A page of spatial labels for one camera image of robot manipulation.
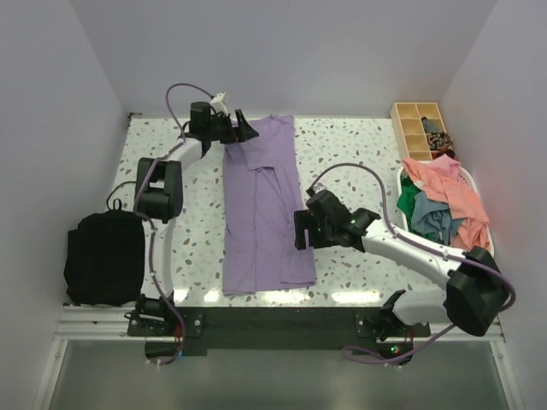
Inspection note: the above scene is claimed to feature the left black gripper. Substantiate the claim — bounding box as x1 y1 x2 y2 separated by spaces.
206 109 258 144

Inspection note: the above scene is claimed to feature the purple t shirt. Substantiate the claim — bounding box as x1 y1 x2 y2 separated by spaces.
222 114 316 296

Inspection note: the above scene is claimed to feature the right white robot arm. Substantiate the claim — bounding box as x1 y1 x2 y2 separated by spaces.
294 190 511 337

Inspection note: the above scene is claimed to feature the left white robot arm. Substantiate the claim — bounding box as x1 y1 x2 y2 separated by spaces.
133 92 259 335

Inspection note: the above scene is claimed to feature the green t shirt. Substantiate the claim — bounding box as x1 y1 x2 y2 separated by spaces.
397 177 424 237

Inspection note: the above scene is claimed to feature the blue t shirt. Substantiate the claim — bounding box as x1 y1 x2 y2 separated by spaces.
410 191 463 245

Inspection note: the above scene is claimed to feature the pink t shirt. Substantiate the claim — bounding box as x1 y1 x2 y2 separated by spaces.
402 155 491 253

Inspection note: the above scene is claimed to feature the wooden compartment box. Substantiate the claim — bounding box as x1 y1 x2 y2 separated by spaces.
391 102 447 161

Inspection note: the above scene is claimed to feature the patterned cloth in box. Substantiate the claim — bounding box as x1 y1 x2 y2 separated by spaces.
421 116 453 159

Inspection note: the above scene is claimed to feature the black folded t shirt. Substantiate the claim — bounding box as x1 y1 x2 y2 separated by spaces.
64 210 145 306

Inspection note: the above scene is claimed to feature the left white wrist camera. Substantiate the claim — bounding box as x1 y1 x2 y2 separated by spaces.
209 92 229 115

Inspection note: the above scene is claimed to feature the black cable on table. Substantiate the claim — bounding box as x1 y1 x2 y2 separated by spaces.
105 180 141 211

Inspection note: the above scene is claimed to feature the black mounting base plate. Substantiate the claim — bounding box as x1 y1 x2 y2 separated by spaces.
125 301 431 359

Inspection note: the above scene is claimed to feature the aluminium rail frame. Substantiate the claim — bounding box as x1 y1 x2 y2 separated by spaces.
54 272 508 343

